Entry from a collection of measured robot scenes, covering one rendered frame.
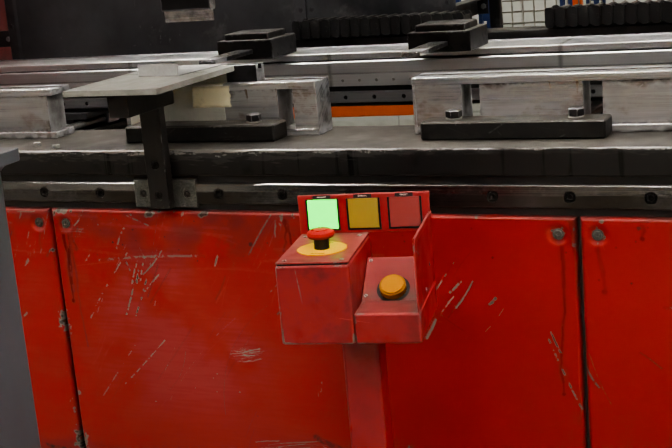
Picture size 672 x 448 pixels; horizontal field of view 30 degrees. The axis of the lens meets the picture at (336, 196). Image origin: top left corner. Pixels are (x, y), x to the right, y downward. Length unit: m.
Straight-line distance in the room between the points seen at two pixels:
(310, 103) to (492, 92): 0.33
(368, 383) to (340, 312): 0.14
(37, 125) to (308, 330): 0.91
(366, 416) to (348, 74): 0.81
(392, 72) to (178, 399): 0.73
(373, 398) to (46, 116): 0.95
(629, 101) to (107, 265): 0.96
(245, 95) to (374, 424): 0.67
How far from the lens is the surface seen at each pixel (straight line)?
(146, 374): 2.34
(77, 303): 2.37
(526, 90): 2.04
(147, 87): 2.04
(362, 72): 2.41
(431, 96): 2.08
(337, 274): 1.73
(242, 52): 2.41
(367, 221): 1.86
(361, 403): 1.84
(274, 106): 2.20
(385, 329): 1.74
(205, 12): 2.27
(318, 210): 1.87
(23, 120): 2.50
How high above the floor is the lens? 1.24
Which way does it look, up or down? 13 degrees down
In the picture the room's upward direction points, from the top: 5 degrees counter-clockwise
